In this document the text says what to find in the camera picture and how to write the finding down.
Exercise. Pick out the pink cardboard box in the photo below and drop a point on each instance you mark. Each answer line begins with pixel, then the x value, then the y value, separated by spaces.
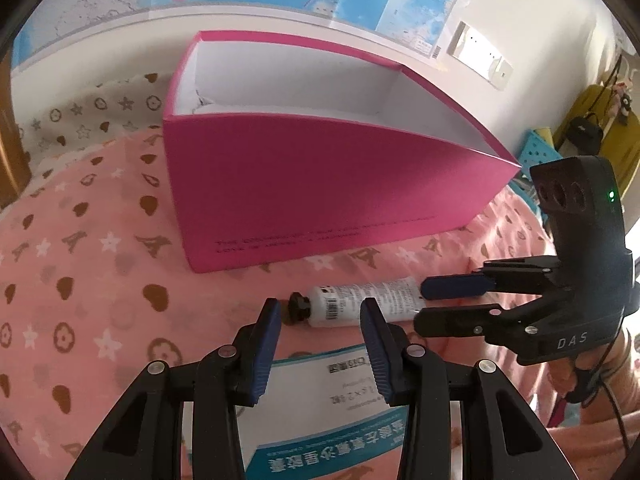
pixel 280 147

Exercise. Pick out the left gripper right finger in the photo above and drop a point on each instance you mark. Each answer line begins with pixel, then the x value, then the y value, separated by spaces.
pixel 502 437

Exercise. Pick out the small white ointment tube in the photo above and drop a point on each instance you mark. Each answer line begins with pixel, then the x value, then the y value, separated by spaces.
pixel 339 305

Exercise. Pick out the pink patterned tablecloth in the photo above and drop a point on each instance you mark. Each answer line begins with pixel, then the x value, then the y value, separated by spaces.
pixel 95 283

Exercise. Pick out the black hanging bag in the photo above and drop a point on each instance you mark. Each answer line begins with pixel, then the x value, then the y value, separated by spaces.
pixel 585 132

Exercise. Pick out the white wall socket panel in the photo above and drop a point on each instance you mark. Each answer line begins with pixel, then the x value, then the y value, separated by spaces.
pixel 477 52

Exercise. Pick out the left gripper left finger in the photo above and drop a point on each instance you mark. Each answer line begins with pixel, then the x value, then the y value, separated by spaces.
pixel 140 438

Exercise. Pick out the copper travel mug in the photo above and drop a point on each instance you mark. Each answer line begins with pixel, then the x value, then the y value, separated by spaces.
pixel 15 173

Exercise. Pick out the blue perforated plastic basket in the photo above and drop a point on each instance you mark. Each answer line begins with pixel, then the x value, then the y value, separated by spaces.
pixel 535 151

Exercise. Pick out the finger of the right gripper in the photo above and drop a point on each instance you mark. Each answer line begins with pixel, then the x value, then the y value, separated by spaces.
pixel 455 285
pixel 490 321

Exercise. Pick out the blue white medicine box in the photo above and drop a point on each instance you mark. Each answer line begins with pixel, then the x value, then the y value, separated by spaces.
pixel 322 418

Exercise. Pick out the person's right hand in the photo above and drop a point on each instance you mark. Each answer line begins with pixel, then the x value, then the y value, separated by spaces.
pixel 595 378

